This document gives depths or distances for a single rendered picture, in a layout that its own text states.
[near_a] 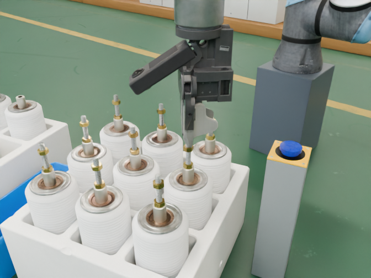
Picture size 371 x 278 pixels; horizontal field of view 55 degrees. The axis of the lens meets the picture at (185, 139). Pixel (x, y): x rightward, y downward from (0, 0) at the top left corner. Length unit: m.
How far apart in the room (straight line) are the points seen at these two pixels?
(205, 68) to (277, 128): 0.66
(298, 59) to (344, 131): 0.48
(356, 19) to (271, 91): 0.31
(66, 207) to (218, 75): 0.38
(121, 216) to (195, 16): 0.35
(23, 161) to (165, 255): 0.53
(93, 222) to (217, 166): 0.28
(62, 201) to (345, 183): 0.84
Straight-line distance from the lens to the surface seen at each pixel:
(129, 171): 0.72
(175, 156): 0.81
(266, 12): 2.83
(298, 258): 0.92
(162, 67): 0.56
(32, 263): 0.80
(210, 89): 0.58
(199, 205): 0.68
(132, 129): 0.69
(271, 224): 0.75
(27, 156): 1.02
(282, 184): 0.68
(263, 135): 1.23
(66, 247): 0.70
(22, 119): 1.04
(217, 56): 0.57
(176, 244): 0.60
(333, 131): 1.49
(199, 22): 0.53
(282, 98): 1.15
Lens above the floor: 0.67
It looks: 30 degrees down
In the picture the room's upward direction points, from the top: straight up
